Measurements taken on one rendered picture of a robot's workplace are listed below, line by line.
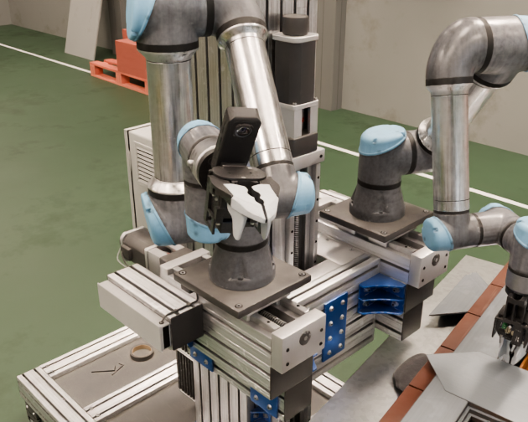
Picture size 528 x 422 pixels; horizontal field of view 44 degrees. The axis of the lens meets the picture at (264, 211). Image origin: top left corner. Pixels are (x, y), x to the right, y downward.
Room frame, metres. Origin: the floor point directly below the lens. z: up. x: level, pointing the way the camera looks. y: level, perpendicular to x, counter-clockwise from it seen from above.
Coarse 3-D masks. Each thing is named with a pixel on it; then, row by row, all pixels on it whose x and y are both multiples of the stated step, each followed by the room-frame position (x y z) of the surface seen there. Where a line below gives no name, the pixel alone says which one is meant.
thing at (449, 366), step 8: (464, 352) 1.25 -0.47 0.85; (472, 352) 1.25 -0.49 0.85; (440, 360) 1.22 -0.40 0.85; (448, 360) 1.22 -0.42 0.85; (456, 360) 1.22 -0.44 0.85; (464, 360) 1.22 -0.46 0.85; (440, 368) 1.19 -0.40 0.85; (448, 368) 1.19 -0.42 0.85; (456, 368) 1.19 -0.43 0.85; (440, 376) 1.16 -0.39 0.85; (448, 376) 1.16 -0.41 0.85; (456, 376) 1.16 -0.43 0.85; (448, 384) 1.13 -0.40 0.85
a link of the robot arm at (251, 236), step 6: (246, 228) 1.23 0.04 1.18; (252, 228) 1.23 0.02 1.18; (246, 234) 1.23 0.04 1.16; (252, 234) 1.23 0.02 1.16; (258, 234) 1.24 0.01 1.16; (222, 240) 1.24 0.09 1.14; (228, 240) 1.23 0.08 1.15; (234, 240) 1.23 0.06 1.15; (240, 240) 1.22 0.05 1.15; (246, 240) 1.23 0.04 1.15; (252, 240) 1.23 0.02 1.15; (258, 240) 1.24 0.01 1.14; (240, 246) 1.22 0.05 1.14
